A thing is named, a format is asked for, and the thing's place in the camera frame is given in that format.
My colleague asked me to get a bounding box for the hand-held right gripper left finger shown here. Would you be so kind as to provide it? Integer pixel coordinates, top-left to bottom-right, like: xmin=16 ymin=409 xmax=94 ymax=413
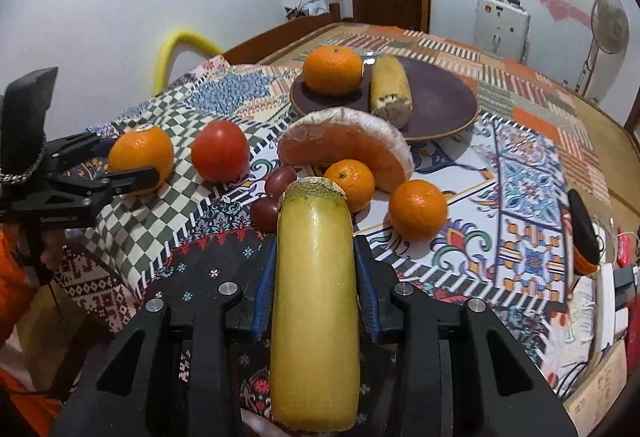
xmin=50 ymin=236 xmax=279 ymax=437

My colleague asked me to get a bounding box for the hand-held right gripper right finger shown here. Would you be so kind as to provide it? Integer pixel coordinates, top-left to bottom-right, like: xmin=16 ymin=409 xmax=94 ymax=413
xmin=352 ymin=234 xmax=580 ymax=437

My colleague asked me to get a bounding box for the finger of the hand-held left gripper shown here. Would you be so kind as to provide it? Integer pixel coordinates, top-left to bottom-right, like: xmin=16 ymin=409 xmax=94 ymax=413
xmin=44 ymin=131 xmax=121 ymax=174
xmin=30 ymin=166 xmax=161 ymax=229

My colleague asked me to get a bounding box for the orange with white sticker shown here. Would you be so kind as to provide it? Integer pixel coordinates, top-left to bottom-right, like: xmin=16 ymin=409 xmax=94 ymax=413
xmin=107 ymin=124 xmax=175 ymax=197

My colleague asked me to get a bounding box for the large yellow corn cob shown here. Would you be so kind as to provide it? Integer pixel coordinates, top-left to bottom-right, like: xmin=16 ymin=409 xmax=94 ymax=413
xmin=269 ymin=177 xmax=362 ymax=433

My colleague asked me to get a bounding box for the dark red plum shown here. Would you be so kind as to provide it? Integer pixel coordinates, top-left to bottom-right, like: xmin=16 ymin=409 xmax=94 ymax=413
xmin=250 ymin=197 xmax=279 ymax=229
xmin=264 ymin=166 xmax=298 ymax=198

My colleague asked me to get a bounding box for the red tomato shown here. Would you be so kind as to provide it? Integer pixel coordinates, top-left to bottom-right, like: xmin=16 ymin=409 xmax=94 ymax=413
xmin=191 ymin=120 xmax=251 ymax=183

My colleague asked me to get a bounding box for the plain orange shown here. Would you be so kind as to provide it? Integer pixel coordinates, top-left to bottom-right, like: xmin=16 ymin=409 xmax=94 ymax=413
xmin=389 ymin=180 xmax=448 ymax=241

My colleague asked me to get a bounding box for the small tangerine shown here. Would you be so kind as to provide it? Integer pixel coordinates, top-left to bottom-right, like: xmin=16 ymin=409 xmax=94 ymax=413
xmin=323 ymin=159 xmax=376 ymax=213

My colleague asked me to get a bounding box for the dark brown plate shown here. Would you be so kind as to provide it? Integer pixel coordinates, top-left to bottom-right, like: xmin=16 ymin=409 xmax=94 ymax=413
xmin=290 ymin=54 xmax=478 ymax=142

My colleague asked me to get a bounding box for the yellow squash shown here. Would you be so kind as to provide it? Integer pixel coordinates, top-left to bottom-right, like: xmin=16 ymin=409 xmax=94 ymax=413
xmin=370 ymin=54 xmax=414 ymax=122

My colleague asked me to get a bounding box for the large mandarin orange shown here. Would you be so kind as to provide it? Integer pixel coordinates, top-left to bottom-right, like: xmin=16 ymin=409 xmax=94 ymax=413
xmin=303 ymin=45 xmax=363 ymax=98

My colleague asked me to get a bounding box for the yellow foam tube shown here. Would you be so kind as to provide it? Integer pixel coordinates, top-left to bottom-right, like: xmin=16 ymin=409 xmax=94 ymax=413
xmin=152 ymin=30 xmax=224 ymax=96

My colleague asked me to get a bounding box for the person's orange clothing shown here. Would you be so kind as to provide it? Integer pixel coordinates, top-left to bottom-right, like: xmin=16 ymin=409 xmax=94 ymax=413
xmin=0 ymin=223 xmax=63 ymax=437

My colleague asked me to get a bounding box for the patchwork blanket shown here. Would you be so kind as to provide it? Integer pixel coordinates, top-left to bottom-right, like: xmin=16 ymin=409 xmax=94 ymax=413
xmin=50 ymin=22 xmax=603 ymax=437

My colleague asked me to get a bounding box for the wooden bed footboard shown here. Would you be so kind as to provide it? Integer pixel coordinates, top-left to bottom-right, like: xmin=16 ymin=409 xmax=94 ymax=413
xmin=222 ymin=3 xmax=354 ymax=66

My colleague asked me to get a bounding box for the black and orange device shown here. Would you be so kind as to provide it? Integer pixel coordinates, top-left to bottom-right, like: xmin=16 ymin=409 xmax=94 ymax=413
xmin=567 ymin=188 xmax=601 ymax=276

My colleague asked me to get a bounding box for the cardboard box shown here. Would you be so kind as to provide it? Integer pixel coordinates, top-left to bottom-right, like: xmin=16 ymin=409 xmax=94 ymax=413
xmin=564 ymin=341 xmax=629 ymax=419

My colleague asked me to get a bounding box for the pile of clothes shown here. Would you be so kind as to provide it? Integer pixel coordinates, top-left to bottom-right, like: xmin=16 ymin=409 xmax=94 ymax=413
xmin=285 ymin=0 xmax=329 ymax=19

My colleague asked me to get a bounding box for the straw bed mat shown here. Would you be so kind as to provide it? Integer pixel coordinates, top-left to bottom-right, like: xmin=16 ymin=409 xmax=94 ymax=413
xmin=565 ymin=84 xmax=640 ymax=228

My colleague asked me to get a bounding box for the standing fan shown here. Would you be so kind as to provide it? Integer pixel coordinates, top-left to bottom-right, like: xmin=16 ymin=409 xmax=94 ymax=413
xmin=575 ymin=0 xmax=630 ymax=94

